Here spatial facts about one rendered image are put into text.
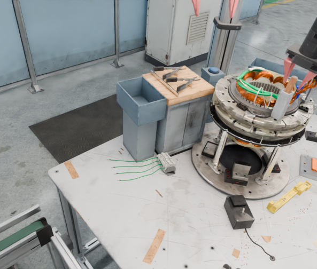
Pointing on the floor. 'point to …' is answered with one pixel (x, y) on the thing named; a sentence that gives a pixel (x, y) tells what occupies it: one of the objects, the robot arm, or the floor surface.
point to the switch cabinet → (179, 32)
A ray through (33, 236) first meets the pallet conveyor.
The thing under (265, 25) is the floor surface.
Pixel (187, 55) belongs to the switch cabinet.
